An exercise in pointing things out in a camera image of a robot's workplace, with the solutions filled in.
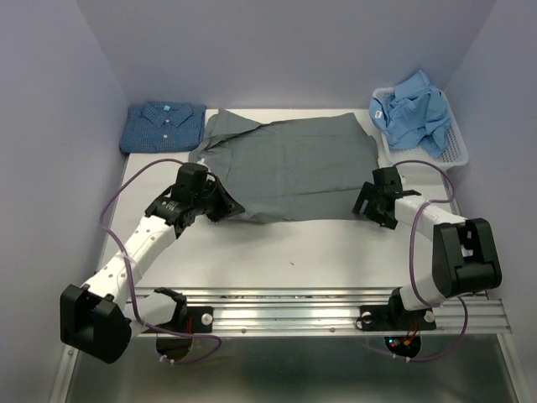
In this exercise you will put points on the white plastic basket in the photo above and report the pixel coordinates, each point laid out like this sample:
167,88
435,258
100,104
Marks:
453,156

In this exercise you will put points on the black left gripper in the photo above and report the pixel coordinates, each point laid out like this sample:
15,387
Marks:
228,206

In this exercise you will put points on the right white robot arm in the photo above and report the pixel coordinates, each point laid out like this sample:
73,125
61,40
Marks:
449,255

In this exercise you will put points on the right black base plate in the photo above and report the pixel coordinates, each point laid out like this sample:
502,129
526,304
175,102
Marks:
380,318

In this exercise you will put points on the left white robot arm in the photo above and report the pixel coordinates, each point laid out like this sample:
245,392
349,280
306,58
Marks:
102,316

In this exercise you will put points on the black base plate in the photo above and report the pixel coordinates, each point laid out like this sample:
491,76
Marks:
195,319
380,318

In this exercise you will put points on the aluminium rail frame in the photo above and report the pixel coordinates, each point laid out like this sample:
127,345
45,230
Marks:
286,298

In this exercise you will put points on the blue checked folded shirt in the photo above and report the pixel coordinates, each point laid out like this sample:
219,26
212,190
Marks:
163,127

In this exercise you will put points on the grey long sleeve shirt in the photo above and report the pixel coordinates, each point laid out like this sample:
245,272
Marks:
289,171

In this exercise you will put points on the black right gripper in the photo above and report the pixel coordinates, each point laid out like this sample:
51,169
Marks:
368,191

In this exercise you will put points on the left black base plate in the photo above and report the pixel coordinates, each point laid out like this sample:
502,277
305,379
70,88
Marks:
195,319

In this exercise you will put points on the light blue crumpled shirt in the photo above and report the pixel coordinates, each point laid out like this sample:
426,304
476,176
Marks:
415,115

